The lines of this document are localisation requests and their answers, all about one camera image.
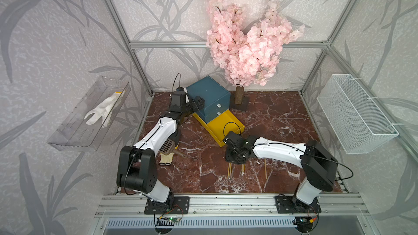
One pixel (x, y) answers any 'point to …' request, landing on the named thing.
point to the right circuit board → (303, 222)
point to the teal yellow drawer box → (214, 116)
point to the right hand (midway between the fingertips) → (225, 159)
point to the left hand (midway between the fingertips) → (199, 103)
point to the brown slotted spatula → (167, 148)
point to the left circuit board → (166, 221)
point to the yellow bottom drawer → (220, 126)
